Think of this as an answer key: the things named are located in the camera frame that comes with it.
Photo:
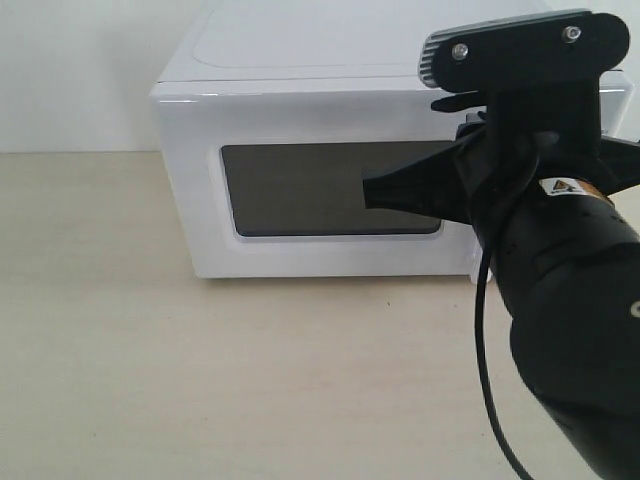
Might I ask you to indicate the white microwave oven body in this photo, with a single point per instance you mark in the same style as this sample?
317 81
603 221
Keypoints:
254 72

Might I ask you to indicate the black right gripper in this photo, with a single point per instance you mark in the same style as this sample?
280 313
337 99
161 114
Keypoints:
539 131

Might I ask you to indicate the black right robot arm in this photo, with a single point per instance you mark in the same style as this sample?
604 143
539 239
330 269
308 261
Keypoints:
566 264

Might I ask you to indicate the white microwave door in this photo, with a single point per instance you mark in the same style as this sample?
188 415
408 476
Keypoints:
267 178

